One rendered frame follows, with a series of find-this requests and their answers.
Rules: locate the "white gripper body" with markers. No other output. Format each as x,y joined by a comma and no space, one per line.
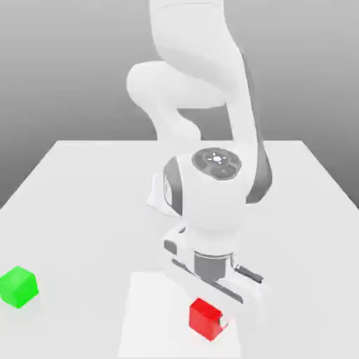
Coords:
246,297

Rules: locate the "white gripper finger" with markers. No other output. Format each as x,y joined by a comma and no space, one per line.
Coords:
223,322

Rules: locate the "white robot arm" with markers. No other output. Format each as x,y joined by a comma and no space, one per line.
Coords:
213,196

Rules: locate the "small red cube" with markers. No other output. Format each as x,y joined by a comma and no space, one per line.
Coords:
203,318

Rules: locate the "small green cube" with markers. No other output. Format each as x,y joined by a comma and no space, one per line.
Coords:
17,287

